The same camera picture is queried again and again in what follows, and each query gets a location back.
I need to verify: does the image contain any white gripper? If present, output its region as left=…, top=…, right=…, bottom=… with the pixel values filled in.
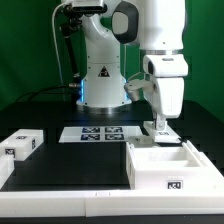
left=148, top=77, right=184, bottom=131

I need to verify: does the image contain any white door panel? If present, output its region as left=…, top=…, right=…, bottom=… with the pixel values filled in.
left=128, top=135, right=154, bottom=148
left=143, top=121, right=180, bottom=143

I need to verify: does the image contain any white cabinet body box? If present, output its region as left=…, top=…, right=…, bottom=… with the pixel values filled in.
left=126, top=141, right=224, bottom=191

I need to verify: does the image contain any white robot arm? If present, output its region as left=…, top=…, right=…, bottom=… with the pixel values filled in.
left=61, top=0, right=188, bottom=131

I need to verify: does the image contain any white cabinet top block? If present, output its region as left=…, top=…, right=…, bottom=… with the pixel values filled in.
left=0, top=129, right=44, bottom=161

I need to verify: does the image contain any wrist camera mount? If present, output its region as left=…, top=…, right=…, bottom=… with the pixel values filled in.
left=124, top=73, right=154, bottom=102

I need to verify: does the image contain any white obstacle fence frame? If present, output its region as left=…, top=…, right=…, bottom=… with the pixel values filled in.
left=0, top=155, right=224, bottom=218

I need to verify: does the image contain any white marker base plate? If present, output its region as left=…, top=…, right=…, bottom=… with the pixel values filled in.
left=59, top=126, right=142, bottom=143

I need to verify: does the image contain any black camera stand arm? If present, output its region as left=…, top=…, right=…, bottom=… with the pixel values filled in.
left=60, top=4, right=82, bottom=84

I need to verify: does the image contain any black cable on table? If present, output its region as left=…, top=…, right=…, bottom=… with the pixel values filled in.
left=14, top=84, right=83, bottom=103

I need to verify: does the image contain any white cable on robot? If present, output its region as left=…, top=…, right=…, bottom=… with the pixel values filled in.
left=51, top=1, right=73, bottom=88

